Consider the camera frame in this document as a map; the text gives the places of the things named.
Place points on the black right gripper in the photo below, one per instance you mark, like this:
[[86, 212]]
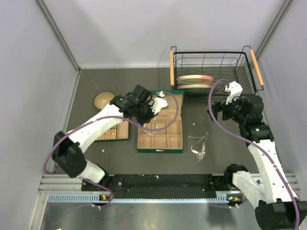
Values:
[[218, 109]]

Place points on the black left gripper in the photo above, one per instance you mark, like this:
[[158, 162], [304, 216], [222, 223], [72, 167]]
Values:
[[144, 117]]

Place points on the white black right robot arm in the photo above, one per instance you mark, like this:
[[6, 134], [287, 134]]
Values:
[[276, 204]]

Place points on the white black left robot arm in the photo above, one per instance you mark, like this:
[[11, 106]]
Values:
[[69, 148]]

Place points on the green jewelry tray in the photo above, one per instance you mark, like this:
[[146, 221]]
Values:
[[119, 132]]

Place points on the green jewelry box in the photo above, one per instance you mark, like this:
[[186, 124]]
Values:
[[167, 136]]

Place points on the tan ceramic bowl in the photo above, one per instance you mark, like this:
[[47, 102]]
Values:
[[102, 99]]

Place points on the dark green plate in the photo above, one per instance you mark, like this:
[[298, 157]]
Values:
[[197, 91]]

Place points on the cream pink plate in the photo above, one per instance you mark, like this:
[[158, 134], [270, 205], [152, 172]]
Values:
[[195, 79], [195, 86]]

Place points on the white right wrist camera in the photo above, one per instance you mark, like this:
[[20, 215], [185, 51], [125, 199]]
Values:
[[233, 90]]

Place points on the black wire dish rack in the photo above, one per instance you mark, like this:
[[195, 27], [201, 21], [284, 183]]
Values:
[[240, 66]]

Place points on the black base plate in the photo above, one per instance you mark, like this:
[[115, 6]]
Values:
[[170, 186]]

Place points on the grey slotted cable duct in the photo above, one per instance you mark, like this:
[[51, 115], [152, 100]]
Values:
[[98, 198]]

